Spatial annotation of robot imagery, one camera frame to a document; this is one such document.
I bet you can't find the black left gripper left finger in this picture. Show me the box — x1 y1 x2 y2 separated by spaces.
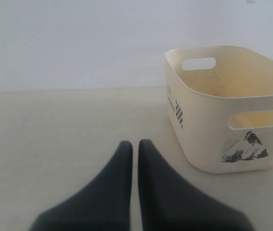
30 141 133 231

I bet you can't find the small cream plastic bin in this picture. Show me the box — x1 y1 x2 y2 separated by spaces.
165 46 273 174

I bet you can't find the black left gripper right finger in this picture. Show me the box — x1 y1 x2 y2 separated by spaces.
138 140 250 231

